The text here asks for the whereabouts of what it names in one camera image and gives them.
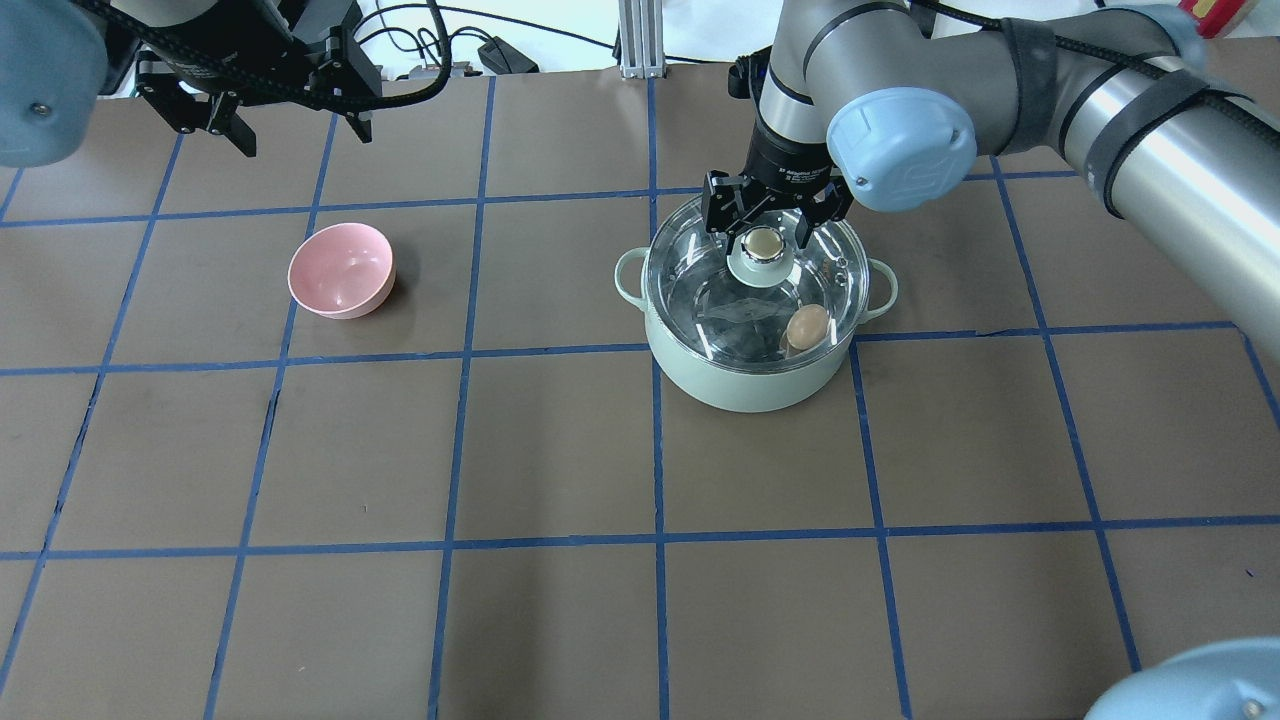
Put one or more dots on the aluminium frame post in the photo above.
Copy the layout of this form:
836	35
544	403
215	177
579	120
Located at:
640	39

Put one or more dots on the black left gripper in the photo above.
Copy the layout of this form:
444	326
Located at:
243	40

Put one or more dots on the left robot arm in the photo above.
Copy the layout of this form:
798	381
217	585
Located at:
58	59

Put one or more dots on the glass pot lid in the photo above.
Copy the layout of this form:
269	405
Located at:
728	301

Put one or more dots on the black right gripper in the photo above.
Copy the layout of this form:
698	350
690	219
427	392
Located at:
785	160

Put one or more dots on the mint green electric pot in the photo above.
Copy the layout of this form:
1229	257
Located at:
740	392

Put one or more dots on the pink bowl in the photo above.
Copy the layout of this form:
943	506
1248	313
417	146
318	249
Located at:
343	271

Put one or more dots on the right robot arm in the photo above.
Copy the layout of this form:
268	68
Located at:
854	105

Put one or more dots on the beige egg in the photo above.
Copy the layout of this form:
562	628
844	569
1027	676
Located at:
807	328

